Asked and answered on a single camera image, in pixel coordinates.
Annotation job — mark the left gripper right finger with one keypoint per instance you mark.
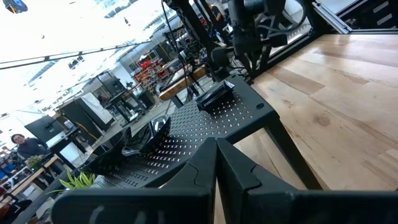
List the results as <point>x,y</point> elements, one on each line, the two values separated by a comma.
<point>236,174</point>

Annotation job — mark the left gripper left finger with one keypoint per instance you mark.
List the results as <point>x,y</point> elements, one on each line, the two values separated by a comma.
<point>199,168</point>

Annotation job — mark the black leaf-shaped plate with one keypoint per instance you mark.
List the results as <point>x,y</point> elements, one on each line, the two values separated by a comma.
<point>133,149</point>
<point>155,130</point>

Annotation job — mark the small black square plate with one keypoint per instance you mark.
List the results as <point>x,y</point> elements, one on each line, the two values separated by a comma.
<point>214,96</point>

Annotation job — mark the deep black square plate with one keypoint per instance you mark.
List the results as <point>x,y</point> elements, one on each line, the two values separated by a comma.
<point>105,155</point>

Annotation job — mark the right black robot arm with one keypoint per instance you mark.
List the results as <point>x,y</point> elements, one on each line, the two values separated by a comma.
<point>245,31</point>

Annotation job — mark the black perforated metal shelf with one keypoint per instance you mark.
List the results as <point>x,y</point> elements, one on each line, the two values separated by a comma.
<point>199,124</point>

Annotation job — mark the wooden workbench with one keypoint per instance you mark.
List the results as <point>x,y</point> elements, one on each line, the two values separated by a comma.
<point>180,87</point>

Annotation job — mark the red parts bin rack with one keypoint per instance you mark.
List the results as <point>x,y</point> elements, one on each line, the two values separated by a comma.
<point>149,70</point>

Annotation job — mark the green plant in white pot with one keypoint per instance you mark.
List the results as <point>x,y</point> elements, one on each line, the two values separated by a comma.
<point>77,182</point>

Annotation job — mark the large black monitor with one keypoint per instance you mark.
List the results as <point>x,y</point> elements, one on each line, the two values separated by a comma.
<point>45,129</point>

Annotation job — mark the small green desk plant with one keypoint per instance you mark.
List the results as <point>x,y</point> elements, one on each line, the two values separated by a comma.
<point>34,162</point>

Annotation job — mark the person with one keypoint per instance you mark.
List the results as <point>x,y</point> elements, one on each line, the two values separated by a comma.
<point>29,149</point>

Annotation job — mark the silver aluminium extrusion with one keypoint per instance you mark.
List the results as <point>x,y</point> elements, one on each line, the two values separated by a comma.
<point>332,17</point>

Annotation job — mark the long overhead light bar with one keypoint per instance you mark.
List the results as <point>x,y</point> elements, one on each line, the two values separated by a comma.
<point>46,58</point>

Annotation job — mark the right side equipment cart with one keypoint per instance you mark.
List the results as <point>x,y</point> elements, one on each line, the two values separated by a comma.
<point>373,15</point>

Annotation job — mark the black metal table frame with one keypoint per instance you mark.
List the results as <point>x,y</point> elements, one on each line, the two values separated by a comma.
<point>289,46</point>

